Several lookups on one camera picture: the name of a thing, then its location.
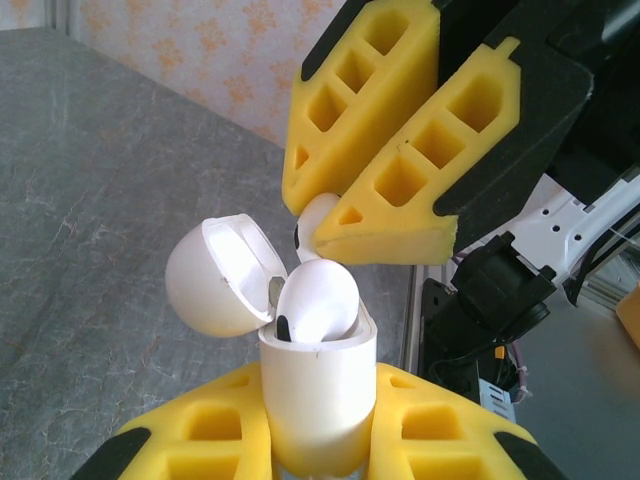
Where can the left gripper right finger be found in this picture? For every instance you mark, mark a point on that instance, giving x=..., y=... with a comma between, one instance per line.
x=440, y=440

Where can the aluminium corner post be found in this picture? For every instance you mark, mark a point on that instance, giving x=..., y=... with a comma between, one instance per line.
x=59, y=15

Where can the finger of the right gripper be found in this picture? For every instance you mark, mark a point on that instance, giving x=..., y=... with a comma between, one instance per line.
x=400, y=65
x=500, y=165

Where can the yellow foam block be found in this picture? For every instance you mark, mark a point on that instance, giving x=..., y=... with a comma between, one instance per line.
x=630, y=325

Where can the white earbud charging case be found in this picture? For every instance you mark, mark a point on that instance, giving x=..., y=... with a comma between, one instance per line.
x=320, y=390

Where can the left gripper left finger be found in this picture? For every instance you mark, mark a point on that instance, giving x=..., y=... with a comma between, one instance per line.
x=200, y=440

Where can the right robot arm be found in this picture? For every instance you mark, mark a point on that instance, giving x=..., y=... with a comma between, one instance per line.
x=500, y=290

